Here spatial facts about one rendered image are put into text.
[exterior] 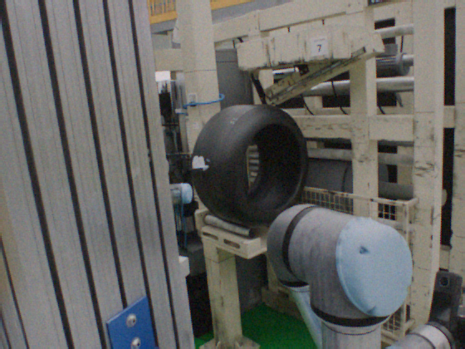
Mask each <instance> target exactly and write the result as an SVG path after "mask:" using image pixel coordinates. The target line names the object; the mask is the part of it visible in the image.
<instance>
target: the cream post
mask: <svg viewBox="0 0 465 349"><path fill-rule="evenodd" d="M176 5H177V13H178V20H179V24H178V26H179V40H180V46H181V54H182V61H183V68H184V82H185V89H186V96H187V103H189V99H188V94H189V93H195V92H197V98H198V102H207V101H215V100H217V99H219V90H218V74H217V66H216V57H215V50H214V40H213V25H212V16H211V8H210V0H176ZM219 111H221V108H220V101H218V102H215V103H211V104H206V105H198V107H195V108H190V107H189V106H188V117H189V124H190V132H191V139H192V147H193V148H194V146H195V142H196V140H197V138H198V135H199V133H200V131H201V129H202V128H203V127H204V125H205V124H206V123H207V122H208V120H209V119H210V118H211V117H212V116H214V115H215V114H217V113H218V112H219ZM193 123H198V126H199V129H194V128H193ZM203 247H204V254H205V262H206V269H207V276H208V290H209V296H210V304H211V312H212V318H213V332H214V339H215V346H217V344H218V342H221V347H222V349H235V343H234V342H235V341H236V342H237V343H238V345H239V346H240V347H241V346H242V329H241V320H240V304H239V295H238V286H237V270H236V262H235V254H234V253H230V252H228V251H226V250H224V249H221V248H218V247H215V246H213V245H211V244H209V243H205V242H203Z"/></svg>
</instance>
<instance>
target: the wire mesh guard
mask: <svg viewBox="0 0 465 349"><path fill-rule="evenodd" d="M303 190H305V191H310V192H315V199H313V200H315V201H316V192H317V193H322V194H324V196H325V194H328V195H329V199H330V194H331V195H334V199H335V195H336V196H341V197H346V198H349V203H350V198H351V199H355V200H356V199H360V208H357V209H360V217H361V215H363V214H361V210H362V208H361V200H365V201H366V215H365V216H366V218H367V216H368V215H367V210H368V209H367V201H370V202H371V210H370V211H371V216H369V217H371V218H372V211H373V210H372V202H375V203H377V211H374V212H377V217H376V218H377V221H378V218H379V217H378V213H382V212H378V203H380V204H384V205H385V204H389V205H393V206H395V220H392V221H395V227H394V228H395V230H396V228H397V227H396V222H399V221H396V215H398V214H396V206H399V207H400V206H404V215H400V216H404V218H403V222H400V223H403V228H402V230H403V235H402V236H403V238H404V240H405V241H406V242H407V243H408V220H409V204H408V203H404V202H398V201H393V200H388V199H378V198H373V197H368V196H363V195H357V194H347V193H343V192H337V191H332V190H327V189H317V188H312V187H306V186H304V188H303ZM304 199H307V197H305V198H304ZM344 206H346V205H344ZM352 208H355V207H352ZM345 212H347V211H345ZM384 213H386V212H385V211H384ZM352 214H355V212H354V213H352ZM387 214H389V212H388V213H387ZM381 219H384V220H385V218H384V217H383V218H381ZM390 220H391V219H388V221H390ZM267 270H268V280H269V286H271V287H274V288H276V289H279V290H281V291H283V292H286V293H288V294H290V295H291V292H290V290H288V288H287V289H286V288H283V287H281V284H280V286H278V285H277V284H275V283H274V285H273V284H271V280H273V274H272V268H271V264H270V262H269V257H268V254H267ZM406 302H407V297H406V298H405V300H404V302H403V304H402V305H401V317H400V328H399V327H398V328H399V329H400V337H397V336H395V335H394V330H391V331H393V332H389V330H390V329H389V324H390V323H389V319H391V318H389V319H388V322H386V323H388V328H387V327H386V328H387V329H388V331H387V330H384V329H383V328H382V327H381V331H380V333H382V334H385V335H386V336H390V337H392V338H394V339H396V340H401V339H402V338H404V337H405V307H406ZM394 316H395V315H394ZM392 320H394V319H392ZM394 321H395V320H394ZM390 325H392V324H390ZM392 326H394V327H396V326H395V325H392Z"/></svg>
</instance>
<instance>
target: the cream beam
mask: <svg viewBox="0 0 465 349"><path fill-rule="evenodd" d="M325 34H327V39H328V50H329V53H328V54H323V55H317V56H311V37H318V36H323V35H325ZM361 35H363V26H353V25H349V24H334V23H331V24H327V25H324V26H320V27H310V28H307V29H303V30H299V31H295V32H289V33H286V34H282V35H275V36H271V37H264V38H261V39H257V40H253V41H250V42H243V43H239V44H237V54H238V65H239V71H252V70H272V69H278V68H284V67H290V66H293V65H302V64H305V65H310V64H314V63H320V62H326V61H337V60H342V59H343V60H348V59H349V58H350V57H351V42H352V40H354V39H356V38H357V37H359V36H361Z"/></svg>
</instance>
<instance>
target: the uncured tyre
mask: <svg viewBox="0 0 465 349"><path fill-rule="evenodd" d="M224 113H227V114H224ZM234 117H236V118H239V119H238V120H237V122H236V123H235V124H234V125H233V124H229V123H230V121H231V120H232V119H233V118H234ZM253 137H254V139H255V141H256V143H257V148H258V152H259V167H258V172H257V177H256V178H255V181H254V183H253V185H252V187H251V188H250V189H249V190H248V191H246V188H245V184H244V179H243V165H244V160H245V155H246V153H247V148H248V146H249V145H250V143H251V141H252V139H253ZM195 156H198V157H201V156H202V157H203V158H204V163H205V165H208V168H207V169H206V170H204V171H200V172H193V173H192V176H193V184H194V187H195V189H196V192H197V194H198V197H199V198H200V200H201V201H202V202H203V204H204V205H205V206H206V207H207V208H208V209H209V210H210V211H211V212H212V213H213V214H215V215H217V216H218V217H219V218H221V219H226V220H228V221H232V222H234V223H238V224H242V225H246V226H248V227H254V228H257V227H266V226H269V225H272V224H273V222H274V221H275V219H276V218H277V217H278V216H279V215H280V214H281V213H283V212H284V211H285V210H287V209H289V208H291V207H294V206H295V205H296V203H297V202H298V200H299V198H300V197H301V194H302V190H303V188H304V185H305V182H306V176H307V169H308V154H307V148H306V142H305V139H304V137H303V134H302V133H301V130H300V128H299V126H298V124H297V123H296V122H295V120H294V119H293V118H292V117H291V116H290V115H289V114H288V113H287V112H285V111H284V110H283V109H281V108H279V107H276V106H273V105H269V104H253V105H236V106H229V107H228V108H225V109H223V110H221V111H219V112H218V113H217V114H215V115H214V116H212V117H211V118H210V119H209V120H208V122H207V123H206V124H205V125H204V127H203V128H202V129H201V131H200V133H199V135H198V138H197V140H196V142H195V146H194V148H193V158H194V157H195ZM207 157H209V158H211V161H210V164H209V163H206V160H207Z"/></svg>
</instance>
